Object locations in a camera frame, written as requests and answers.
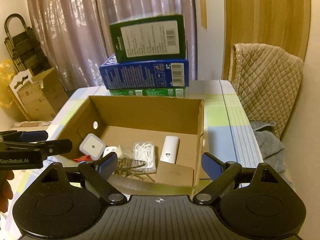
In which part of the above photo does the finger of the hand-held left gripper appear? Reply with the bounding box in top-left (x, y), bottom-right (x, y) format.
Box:
top-left (0, 139), bottom-right (73, 157)
top-left (0, 130), bottom-right (48, 142)

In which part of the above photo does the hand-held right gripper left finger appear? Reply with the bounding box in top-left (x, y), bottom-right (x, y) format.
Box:
top-left (27, 152), bottom-right (127, 205)

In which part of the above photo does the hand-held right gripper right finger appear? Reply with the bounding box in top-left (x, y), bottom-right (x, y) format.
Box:
top-left (193, 152), bottom-right (292, 205)

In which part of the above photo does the white remote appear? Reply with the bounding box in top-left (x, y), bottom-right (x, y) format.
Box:
top-left (103, 146), bottom-right (118, 158)

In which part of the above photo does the brown braided rope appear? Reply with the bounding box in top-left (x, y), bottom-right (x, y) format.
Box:
top-left (114, 156), bottom-right (155, 182)

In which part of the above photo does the white plug adapter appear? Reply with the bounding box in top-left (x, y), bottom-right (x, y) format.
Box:
top-left (79, 134), bottom-right (106, 160)

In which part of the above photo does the small tan box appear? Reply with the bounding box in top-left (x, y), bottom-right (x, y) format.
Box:
top-left (155, 161), bottom-right (195, 187)

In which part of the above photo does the white handheld device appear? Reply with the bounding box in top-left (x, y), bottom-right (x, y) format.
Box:
top-left (159, 135), bottom-right (180, 164)

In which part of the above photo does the brown cardboard box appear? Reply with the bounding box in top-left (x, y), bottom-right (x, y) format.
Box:
top-left (51, 95), bottom-right (205, 195)

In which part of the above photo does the person's left hand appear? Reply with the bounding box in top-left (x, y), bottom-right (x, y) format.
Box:
top-left (0, 179), bottom-right (14, 214)

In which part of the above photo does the open storage carton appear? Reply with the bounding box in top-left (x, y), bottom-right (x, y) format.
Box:
top-left (19, 67), bottom-right (68, 122)

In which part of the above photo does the white carved board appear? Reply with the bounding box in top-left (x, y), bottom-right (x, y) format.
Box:
top-left (9, 69), bottom-right (34, 113)

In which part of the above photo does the checked tablecloth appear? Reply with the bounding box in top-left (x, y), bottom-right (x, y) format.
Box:
top-left (0, 79), bottom-right (266, 240)

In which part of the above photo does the yellow plastic bag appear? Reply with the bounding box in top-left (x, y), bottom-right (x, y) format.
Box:
top-left (0, 59), bottom-right (19, 109)

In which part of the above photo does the grey cloth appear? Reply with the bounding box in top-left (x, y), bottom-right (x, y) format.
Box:
top-left (250, 121), bottom-right (295, 188)

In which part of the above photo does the light green carton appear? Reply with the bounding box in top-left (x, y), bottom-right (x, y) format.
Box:
top-left (109, 87), bottom-right (187, 98)

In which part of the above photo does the black folding rack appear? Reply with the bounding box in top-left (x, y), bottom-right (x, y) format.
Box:
top-left (4, 14), bottom-right (54, 77)

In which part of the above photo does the blue printed carton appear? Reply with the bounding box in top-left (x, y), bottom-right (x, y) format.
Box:
top-left (99, 55), bottom-right (190, 90)

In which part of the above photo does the beige quilted chair cover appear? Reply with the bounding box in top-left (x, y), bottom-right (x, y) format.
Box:
top-left (229, 43), bottom-right (304, 140)

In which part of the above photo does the mauve patterned curtain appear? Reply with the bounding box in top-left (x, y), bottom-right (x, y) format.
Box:
top-left (25, 0), bottom-right (198, 93)

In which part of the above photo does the dark green printed carton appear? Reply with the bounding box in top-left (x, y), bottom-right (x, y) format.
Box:
top-left (109, 14), bottom-right (187, 63)

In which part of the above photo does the wooden door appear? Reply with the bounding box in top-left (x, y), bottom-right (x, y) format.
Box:
top-left (222, 0), bottom-right (312, 80)

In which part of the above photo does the yellow wall sticker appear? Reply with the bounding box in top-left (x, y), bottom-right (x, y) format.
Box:
top-left (200, 0), bottom-right (208, 32)

